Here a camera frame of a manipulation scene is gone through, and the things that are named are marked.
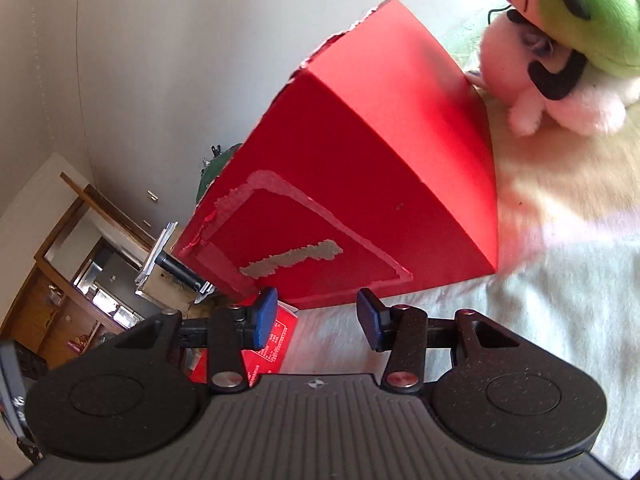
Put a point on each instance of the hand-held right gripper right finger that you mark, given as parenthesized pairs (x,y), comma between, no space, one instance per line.
(370,322)

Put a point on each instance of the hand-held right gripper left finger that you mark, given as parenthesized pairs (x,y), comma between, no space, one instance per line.
(265,317)

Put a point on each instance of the red cardboard box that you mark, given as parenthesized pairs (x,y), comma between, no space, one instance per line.
(370,160)

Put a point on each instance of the red printed carton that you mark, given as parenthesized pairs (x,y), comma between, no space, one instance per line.
(277,335)

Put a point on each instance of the wooden cabinet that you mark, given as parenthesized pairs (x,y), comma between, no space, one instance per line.
(45,310)

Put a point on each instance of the stack of white papers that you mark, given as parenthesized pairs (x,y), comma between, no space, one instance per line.
(157,250)

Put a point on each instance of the grey refrigerator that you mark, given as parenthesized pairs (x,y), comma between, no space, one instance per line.
(107,275)

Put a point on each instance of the pile of clothes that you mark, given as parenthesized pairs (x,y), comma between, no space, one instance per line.
(215,170)

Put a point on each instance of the pink plush toy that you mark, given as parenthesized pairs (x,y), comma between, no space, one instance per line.
(505,60)

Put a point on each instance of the green plush toy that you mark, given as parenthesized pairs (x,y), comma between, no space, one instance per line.
(595,5)

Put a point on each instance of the metal wall hook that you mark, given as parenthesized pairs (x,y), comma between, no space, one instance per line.
(152,196)

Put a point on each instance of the wooden door frame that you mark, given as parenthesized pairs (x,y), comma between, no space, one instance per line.
(100,205)

